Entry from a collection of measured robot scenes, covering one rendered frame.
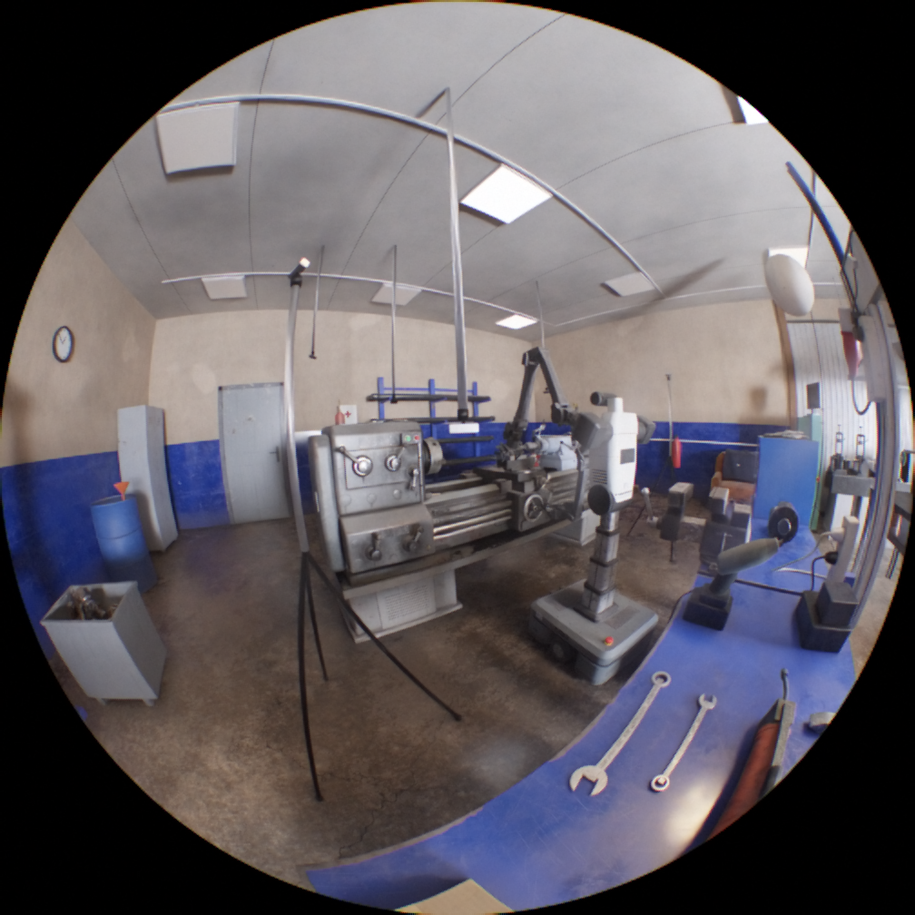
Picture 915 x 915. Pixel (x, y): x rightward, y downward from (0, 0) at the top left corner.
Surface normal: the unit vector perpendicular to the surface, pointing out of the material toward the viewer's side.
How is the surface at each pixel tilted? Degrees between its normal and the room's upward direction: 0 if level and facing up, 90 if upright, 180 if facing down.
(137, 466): 90
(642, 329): 90
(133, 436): 90
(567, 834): 0
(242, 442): 90
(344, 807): 0
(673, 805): 0
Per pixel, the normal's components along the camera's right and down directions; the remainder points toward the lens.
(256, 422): 0.55, 0.07
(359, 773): -0.04, -0.99
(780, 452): -0.83, 0.09
